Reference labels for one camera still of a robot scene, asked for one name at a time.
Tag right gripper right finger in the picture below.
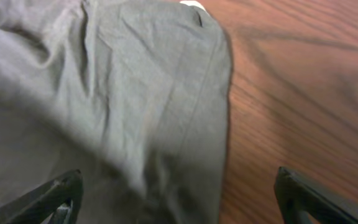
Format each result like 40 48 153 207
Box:
274 167 358 224

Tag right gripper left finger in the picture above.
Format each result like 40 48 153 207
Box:
0 170 83 224

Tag grey shorts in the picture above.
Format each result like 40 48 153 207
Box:
0 1 232 223

